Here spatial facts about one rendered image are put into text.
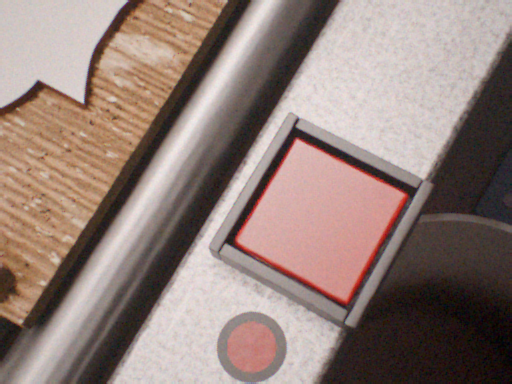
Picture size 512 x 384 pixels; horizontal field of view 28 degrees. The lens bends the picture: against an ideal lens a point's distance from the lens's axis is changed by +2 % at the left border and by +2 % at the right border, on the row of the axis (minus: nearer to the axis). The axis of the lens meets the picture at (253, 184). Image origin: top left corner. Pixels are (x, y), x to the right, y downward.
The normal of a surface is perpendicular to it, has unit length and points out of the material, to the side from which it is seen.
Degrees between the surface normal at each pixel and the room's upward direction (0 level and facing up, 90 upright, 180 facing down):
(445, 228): 87
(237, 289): 0
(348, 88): 0
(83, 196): 0
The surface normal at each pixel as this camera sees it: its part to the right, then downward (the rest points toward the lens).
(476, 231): -0.25, 0.91
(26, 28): -0.07, -0.31
